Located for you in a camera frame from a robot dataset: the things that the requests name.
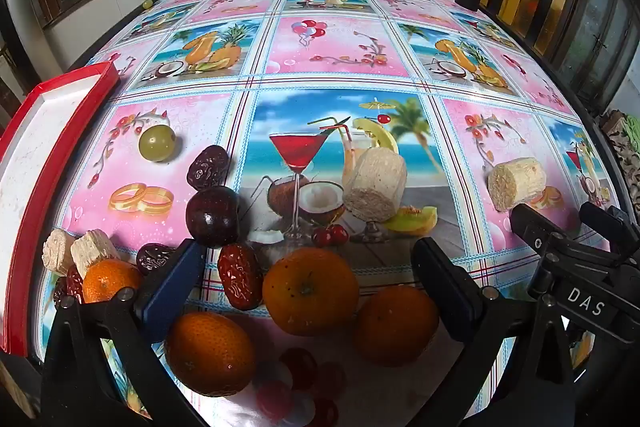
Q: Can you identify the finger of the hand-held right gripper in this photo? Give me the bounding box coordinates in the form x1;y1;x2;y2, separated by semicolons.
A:
580;202;640;255
510;203;556;253

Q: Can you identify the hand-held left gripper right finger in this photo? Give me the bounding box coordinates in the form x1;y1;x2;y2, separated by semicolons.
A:
411;237;598;427

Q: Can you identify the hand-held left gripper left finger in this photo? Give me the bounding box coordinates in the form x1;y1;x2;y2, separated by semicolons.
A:
42;238;211;427

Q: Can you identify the orange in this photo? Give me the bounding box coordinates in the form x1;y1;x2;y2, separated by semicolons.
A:
165;312;257;397
262;248;361;337
353;285;441;368
81;258;143;304

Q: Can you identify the dark purple plum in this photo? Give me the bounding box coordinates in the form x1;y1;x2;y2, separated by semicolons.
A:
185;186;242;249

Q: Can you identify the thick sugarcane piece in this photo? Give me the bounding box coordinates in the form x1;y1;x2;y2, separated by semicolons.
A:
342;148;408;223

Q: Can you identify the red rimmed white tray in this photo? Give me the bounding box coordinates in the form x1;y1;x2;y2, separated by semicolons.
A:
0;61;121;358

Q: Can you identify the camouflage cloth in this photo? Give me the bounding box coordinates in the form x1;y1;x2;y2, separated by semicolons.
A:
600;109;640;212

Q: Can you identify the large green grape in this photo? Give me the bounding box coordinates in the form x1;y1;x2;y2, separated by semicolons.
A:
138;125;177;162

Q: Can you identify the printed pink tablecloth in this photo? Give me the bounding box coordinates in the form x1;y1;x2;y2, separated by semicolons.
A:
37;0;608;427

